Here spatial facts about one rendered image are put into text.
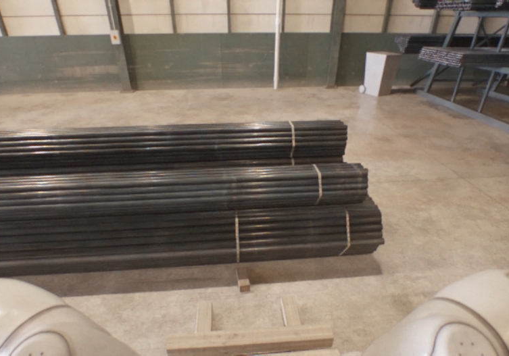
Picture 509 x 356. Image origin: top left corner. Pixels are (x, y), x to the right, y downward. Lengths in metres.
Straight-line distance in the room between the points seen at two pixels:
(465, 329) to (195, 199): 2.00
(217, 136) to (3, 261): 1.91
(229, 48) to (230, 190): 7.11
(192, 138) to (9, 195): 1.41
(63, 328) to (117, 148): 2.37
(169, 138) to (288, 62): 7.02
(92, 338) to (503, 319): 0.53
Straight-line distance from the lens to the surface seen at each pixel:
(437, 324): 0.44
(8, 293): 0.57
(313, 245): 2.45
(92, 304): 2.68
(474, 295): 0.54
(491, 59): 7.42
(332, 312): 2.41
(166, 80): 9.33
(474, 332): 0.45
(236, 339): 2.00
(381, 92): 8.94
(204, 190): 2.26
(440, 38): 9.00
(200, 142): 2.58
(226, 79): 9.16
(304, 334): 2.04
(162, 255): 2.44
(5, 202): 2.79
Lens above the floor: 1.89
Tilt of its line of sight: 29 degrees down
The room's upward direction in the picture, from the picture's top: straight up
